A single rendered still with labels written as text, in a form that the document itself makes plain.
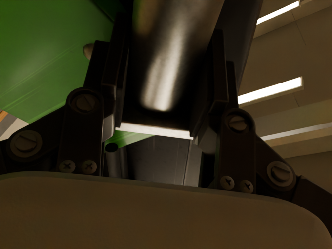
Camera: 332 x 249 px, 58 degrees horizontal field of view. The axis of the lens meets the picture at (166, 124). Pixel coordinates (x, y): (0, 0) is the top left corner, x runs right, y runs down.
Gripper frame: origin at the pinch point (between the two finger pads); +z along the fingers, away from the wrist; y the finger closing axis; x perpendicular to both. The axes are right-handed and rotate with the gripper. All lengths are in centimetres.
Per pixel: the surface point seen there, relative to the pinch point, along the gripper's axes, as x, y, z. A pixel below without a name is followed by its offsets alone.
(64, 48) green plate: -1.9, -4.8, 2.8
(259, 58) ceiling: -436, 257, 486
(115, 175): -12.8, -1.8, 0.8
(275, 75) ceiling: -397, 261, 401
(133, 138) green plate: -10.0, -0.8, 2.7
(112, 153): -10.3, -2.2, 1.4
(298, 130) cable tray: -204, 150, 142
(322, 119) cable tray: -189, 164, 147
